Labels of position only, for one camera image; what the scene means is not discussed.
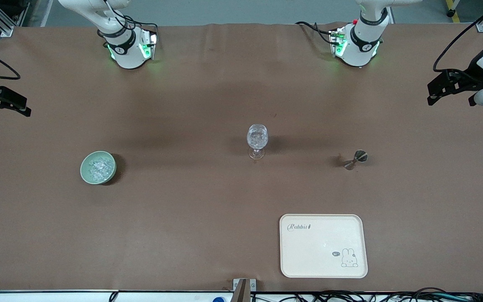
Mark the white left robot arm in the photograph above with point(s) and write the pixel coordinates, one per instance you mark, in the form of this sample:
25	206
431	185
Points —
361	46

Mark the clear wine glass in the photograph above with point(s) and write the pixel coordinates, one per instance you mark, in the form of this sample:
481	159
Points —
257	136

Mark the steel double jigger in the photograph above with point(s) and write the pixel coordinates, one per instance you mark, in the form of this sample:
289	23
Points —
362	156

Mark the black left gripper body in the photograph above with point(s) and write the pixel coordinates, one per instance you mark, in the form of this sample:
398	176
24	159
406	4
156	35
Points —
470	77

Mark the cream rabbit print tray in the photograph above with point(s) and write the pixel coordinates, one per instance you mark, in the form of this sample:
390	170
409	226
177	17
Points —
317	251

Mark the black caster wheel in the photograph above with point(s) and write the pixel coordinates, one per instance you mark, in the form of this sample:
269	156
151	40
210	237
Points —
450	12

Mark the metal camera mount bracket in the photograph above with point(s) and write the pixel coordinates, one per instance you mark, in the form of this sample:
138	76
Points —
252	285

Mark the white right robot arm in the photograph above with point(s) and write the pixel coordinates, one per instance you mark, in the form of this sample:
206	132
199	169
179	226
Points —
128	54

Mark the mint green bowl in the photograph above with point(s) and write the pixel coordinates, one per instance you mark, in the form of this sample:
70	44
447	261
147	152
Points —
84	170

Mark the brown table cover sheet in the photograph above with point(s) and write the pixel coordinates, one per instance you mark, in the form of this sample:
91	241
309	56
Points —
183	105

